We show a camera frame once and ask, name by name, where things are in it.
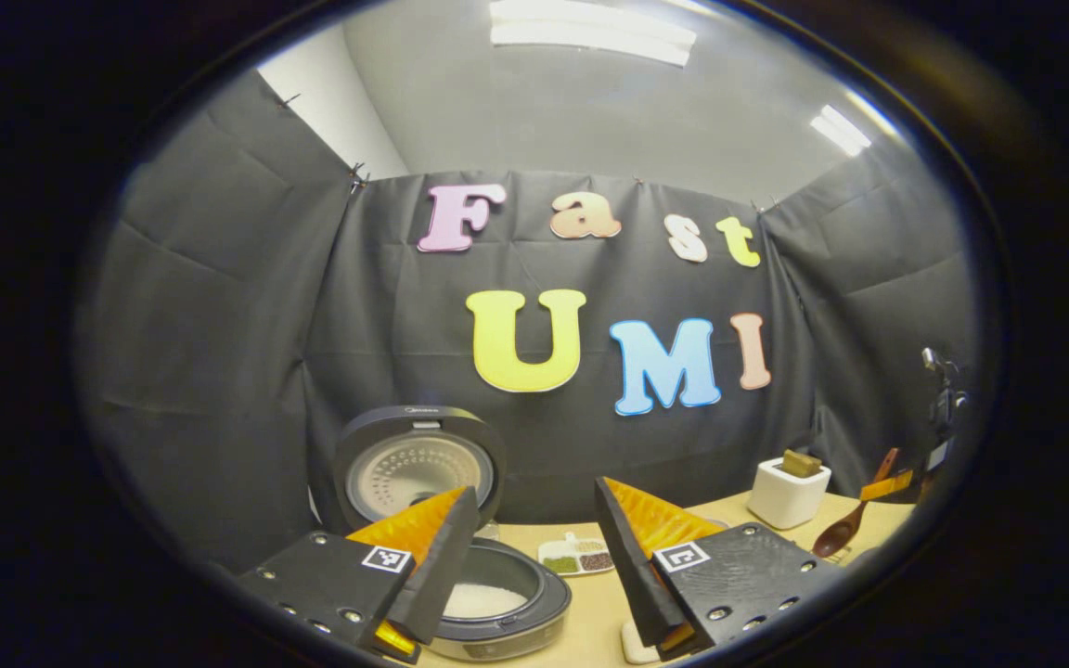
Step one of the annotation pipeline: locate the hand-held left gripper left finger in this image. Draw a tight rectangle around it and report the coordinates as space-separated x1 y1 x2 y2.
238 485 482 665

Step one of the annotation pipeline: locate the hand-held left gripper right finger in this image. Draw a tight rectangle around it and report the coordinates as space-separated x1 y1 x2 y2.
594 476 846 662

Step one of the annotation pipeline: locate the white rice heap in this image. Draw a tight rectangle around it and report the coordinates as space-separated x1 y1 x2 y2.
442 583 531 621

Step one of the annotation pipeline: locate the brown wooden spoon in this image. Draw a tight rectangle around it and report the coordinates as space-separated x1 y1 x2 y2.
811 448 902 559

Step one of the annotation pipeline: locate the dark grey rice cooker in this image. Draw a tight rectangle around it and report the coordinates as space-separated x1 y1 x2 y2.
312 405 573 662

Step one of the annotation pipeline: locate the white divided dish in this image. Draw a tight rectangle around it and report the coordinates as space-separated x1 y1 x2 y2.
537 531 617 577

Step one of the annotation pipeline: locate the small white block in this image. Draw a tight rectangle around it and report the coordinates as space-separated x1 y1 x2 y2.
621 620 662 665

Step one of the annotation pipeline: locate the white toaster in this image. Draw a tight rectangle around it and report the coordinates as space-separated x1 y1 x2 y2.
746 456 832 531

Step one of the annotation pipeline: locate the small ceiling light panel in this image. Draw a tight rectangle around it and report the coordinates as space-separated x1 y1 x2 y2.
811 104 872 157

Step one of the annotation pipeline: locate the black backdrop cloth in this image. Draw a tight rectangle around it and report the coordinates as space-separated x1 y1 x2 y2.
75 70 990 572

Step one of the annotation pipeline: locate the large ceiling light panel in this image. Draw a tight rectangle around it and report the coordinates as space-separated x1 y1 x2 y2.
488 0 698 68

